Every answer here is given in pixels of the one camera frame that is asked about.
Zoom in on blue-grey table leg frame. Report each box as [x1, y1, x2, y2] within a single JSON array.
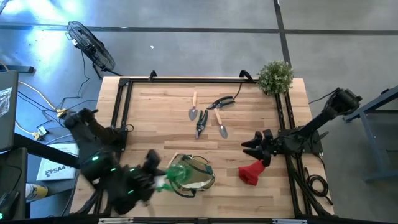
[[343, 85, 398, 184]]

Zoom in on black-handled pruning shears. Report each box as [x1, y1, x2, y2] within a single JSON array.
[[206, 95, 236, 111]]

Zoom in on small green potted plant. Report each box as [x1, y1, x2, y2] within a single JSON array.
[[257, 60, 295, 96]]

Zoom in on red garden glove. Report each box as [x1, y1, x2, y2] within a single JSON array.
[[238, 159, 267, 187]]

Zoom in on black aluminium table frame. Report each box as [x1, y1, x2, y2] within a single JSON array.
[[74, 70, 336, 224]]

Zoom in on green-handled pruning shears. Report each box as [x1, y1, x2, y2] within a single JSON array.
[[194, 109, 210, 140]]

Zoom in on black floor fan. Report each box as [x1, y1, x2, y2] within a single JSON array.
[[65, 20, 123, 80]]

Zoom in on narrow grey trowel wooden handle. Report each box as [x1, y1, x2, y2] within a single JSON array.
[[213, 108, 229, 140]]

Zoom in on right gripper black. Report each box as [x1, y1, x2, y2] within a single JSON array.
[[241, 129, 285, 167]]

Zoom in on black floor cable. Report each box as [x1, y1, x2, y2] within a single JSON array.
[[17, 51, 99, 128]]

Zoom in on coiled black cable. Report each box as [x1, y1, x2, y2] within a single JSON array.
[[303, 166, 334, 206]]

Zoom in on black desk beam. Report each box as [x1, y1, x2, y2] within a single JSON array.
[[0, 133, 82, 170]]

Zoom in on beige green-trimmed gardening bag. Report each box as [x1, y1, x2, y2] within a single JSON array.
[[166, 152, 216, 198]]

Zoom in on wide grey trowel wooden handle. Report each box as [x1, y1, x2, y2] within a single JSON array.
[[188, 91, 199, 122]]

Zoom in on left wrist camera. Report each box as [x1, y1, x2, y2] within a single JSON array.
[[145, 149, 166, 177]]

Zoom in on white printed cardboard box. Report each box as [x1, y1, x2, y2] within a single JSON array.
[[36, 142, 80, 182]]

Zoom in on black floor bar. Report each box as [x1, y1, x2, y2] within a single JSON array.
[[0, 65, 35, 74]]

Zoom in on yellow white spray can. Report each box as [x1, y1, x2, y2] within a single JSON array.
[[24, 183, 49, 201]]

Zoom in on short black cable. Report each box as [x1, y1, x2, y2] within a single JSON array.
[[233, 81, 244, 101]]

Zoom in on yellow extension cable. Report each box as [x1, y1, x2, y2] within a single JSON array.
[[0, 60, 60, 111]]

